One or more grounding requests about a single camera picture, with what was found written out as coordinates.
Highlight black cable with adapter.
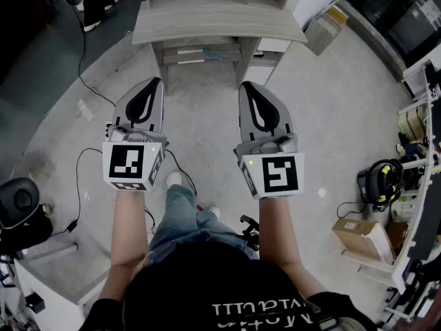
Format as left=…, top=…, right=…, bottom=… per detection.
left=49, top=147, right=105, bottom=238

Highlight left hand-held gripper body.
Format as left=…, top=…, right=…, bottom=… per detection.
left=102, top=122, right=170, bottom=192

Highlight white table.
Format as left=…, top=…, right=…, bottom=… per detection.
left=12, top=242, right=115, bottom=331

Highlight person's white left shoe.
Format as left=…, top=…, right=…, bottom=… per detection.
left=165, top=171, right=183, bottom=189

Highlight person's left forearm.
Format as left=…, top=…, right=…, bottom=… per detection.
left=99, top=188, right=154, bottom=302

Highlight thin black device cable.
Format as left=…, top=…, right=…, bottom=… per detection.
left=336, top=200, right=368, bottom=219

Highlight black glass cabinet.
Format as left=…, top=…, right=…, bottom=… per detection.
left=343, top=0, right=441, bottom=69

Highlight person's blue jeans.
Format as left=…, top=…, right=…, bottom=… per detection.
left=147, top=183, right=260, bottom=265

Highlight teal cord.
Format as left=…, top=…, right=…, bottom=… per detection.
left=202, top=47, right=224, bottom=61

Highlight black and yellow device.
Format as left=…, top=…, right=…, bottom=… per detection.
left=356, top=158, right=404, bottom=213

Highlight tan cardboard box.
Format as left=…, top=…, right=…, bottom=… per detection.
left=331, top=217, right=396, bottom=265

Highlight black bracket stand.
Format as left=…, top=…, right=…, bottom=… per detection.
left=239, top=214, right=260, bottom=252

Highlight grey cardboard box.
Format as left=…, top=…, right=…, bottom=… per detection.
left=304, top=12, right=345, bottom=57

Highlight white floor tape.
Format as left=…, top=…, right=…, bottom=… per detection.
left=76, top=98, right=94, bottom=123

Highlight person's black printed t-shirt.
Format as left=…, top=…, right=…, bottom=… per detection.
left=79, top=241, right=376, bottom=331

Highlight yellow-topped cardboard box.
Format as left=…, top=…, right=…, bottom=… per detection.
left=326, top=6, right=348, bottom=24

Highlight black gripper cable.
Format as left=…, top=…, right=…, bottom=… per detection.
left=164, top=149, right=198, bottom=197

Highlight small black box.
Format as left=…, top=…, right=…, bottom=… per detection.
left=25, top=291, right=46, bottom=314

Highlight long black floor cable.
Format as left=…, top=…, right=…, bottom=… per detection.
left=70, top=4, right=118, bottom=108

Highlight white metal rack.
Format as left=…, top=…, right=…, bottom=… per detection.
left=389, top=59, right=441, bottom=327

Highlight person's right forearm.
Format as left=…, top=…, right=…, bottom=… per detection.
left=257, top=195, right=334, bottom=301

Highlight black bag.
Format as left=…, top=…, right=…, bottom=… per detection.
left=0, top=211, right=54, bottom=257

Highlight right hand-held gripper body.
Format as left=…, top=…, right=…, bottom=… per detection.
left=233, top=132, right=306, bottom=201

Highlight dark grey floor mat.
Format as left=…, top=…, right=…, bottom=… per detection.
left=0, top=0, right=145, bottom=185

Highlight white drawer front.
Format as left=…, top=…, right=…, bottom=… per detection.
left=256, top=37, right=293, bottom=53

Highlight grey wooden shelf desk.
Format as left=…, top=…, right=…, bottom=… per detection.
left=132, top=0, right=309, bottom=97

